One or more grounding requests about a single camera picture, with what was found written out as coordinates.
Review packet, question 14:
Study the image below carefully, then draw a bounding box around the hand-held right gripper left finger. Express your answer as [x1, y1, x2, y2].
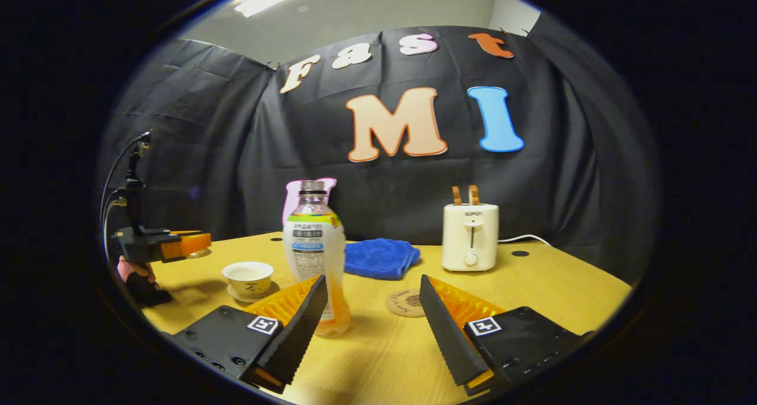
[163, 274, 329, 394]

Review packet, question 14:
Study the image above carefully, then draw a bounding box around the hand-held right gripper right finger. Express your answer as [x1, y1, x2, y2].
[419, 274, 595, 396]

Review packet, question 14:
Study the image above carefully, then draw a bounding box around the round wooden coaster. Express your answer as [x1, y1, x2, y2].
[386, 289, 427, 318]

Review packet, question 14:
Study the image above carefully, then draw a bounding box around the clear water bottle orange drink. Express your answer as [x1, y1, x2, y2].
[283, 180, 352, 338]

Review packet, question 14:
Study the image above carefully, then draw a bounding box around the white ceramic saucer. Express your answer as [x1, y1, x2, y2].
[227, 282, 279, 303]

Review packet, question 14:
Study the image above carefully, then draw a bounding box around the black backdrop cloth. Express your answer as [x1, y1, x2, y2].
[98, 25, 660, 281]

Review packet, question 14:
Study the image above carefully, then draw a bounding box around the cream toaster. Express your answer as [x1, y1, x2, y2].
[441, 203, 499, 273]

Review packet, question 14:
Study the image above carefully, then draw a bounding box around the blue towel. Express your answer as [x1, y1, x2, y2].
[344, 238, 421, 280]

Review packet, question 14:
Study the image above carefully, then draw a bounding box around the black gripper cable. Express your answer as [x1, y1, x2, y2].
[99, 132, 150, 259]

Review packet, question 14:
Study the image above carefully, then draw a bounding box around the white toaster cable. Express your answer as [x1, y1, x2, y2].
[498, 234, 552, 247]

